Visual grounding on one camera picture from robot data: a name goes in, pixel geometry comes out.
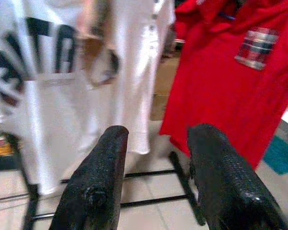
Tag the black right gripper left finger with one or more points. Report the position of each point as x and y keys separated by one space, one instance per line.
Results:
x=98 y=187

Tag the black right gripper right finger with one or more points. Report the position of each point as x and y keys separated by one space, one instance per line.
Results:
x=225 y=187

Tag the teal floor mat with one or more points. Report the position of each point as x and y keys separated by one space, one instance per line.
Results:
x=282 y=155

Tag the red polo shirt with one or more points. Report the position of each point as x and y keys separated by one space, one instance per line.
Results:
x=218 y=95

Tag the white jersey black letters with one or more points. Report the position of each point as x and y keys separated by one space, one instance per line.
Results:
x=50 y=107

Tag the yellow printed box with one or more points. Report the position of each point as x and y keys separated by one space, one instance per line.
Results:
x=0 y=147

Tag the white buttoned shirt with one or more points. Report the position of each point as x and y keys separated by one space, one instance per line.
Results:
x=134 y=83

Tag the brown cardboard box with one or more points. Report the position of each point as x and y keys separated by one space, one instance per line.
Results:
x=164 y=76

